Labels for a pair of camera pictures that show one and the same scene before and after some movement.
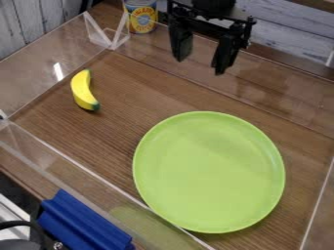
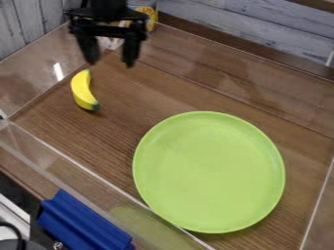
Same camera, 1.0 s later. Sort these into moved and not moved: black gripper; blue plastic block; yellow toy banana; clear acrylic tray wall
Moved: black gripper
Not moved: yellow toy banana; blue plastic block; clear acrylic tray wall
